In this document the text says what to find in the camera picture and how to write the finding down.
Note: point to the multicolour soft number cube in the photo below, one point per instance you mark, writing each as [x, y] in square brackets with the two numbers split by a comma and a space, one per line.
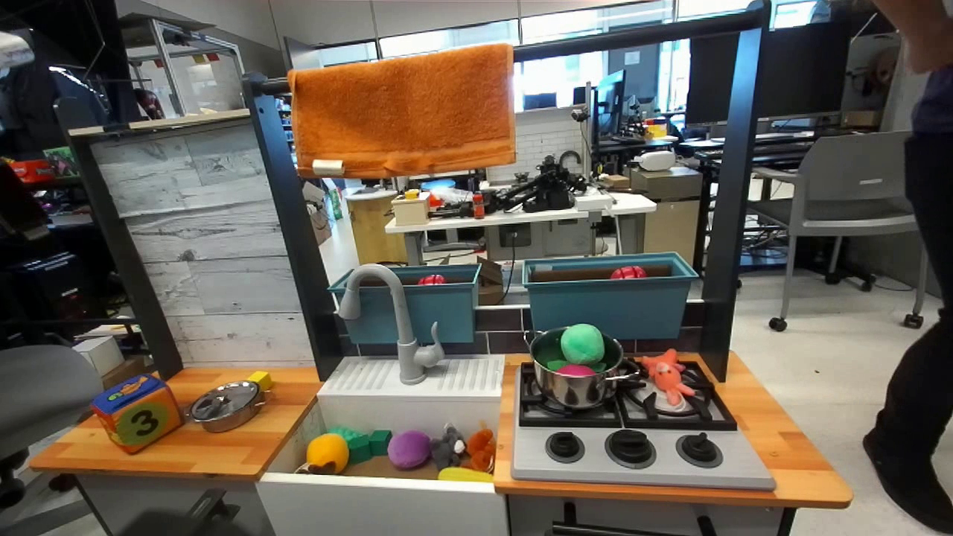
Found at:
[145, 422]

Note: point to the white toy sink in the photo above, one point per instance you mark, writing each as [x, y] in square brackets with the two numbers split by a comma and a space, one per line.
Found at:
[396, 390]

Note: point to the small red toy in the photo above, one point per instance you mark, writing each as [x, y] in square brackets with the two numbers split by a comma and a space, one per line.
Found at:
[432, 280]

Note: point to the small white box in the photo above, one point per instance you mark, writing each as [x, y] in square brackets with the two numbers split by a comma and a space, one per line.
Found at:
[408, 210]

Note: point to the grey toy faucet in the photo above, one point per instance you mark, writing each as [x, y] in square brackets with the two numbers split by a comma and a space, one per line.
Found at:
[407, 337]

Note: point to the black device on table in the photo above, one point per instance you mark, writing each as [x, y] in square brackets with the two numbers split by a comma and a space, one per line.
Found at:
[545, 189]

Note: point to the green ball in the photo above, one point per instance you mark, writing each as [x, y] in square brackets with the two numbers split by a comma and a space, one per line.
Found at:
[581, 344]

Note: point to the large teal plastic bin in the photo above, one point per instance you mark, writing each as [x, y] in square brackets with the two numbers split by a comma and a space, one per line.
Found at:
[606, 301]

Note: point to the red toy with white spots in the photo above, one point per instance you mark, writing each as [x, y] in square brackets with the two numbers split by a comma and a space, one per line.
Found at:
[627, 271]

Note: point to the white background table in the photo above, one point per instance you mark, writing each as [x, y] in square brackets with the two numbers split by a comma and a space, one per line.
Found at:
[615, 206]

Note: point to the steel cooking pot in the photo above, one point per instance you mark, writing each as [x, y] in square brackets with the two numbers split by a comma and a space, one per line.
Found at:
[576, 389]

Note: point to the orange towel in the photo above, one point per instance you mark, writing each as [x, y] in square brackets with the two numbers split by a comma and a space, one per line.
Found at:
[407, 109]

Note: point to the orange plush toy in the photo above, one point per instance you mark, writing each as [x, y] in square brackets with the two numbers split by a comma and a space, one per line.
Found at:
[481, 447]

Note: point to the grey plush toy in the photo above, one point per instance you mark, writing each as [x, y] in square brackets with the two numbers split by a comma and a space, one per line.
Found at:
[447, 447]

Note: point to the yellow toy banana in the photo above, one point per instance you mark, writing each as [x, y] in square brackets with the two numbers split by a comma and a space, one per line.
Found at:
[466, 474]

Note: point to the green plush toy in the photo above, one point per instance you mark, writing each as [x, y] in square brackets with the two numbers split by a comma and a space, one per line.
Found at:
[363, 443]

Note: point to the red plush lobster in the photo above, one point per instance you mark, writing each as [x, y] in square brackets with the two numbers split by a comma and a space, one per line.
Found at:
[661, 377]

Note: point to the grey toy stove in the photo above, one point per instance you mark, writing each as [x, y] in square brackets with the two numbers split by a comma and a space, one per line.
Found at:
[597, 471]

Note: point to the yellow plush toy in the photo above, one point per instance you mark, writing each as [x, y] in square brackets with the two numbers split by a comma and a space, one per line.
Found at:
[326, 453]

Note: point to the small yellow toy piece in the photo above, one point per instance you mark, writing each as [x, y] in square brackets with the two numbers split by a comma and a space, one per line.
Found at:
[261, 379]

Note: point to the grey wood-look panel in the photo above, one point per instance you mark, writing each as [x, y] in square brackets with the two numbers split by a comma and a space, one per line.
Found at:
[198, 249]

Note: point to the small silver metal bowl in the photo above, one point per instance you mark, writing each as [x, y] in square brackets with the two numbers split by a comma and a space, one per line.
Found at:
[226, 407]

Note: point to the black monitor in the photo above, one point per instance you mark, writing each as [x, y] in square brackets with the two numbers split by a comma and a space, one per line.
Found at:
[763, 70]

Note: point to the grey chair on casters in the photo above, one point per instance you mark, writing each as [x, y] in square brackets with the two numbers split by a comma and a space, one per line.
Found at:
[853, 184]

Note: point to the dark grey padded chair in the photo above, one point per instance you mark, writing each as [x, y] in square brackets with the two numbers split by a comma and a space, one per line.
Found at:
[39, 390]

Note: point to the person in dark clothes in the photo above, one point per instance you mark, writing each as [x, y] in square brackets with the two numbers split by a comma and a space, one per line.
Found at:
[928, 398]

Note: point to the black metal frame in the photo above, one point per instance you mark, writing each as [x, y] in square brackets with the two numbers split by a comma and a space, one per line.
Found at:
[733, 198]

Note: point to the black slanted post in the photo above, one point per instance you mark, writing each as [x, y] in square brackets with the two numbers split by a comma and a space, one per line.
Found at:
[139, 286]

